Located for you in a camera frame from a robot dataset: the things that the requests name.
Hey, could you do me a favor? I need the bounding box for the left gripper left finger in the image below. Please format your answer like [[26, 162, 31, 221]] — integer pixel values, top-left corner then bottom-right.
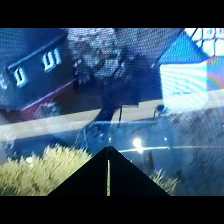
[[48, 145, 109, 197]]

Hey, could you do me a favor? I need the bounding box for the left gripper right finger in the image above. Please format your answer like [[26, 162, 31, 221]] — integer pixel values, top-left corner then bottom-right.
[[108, 145, 170, 197]]

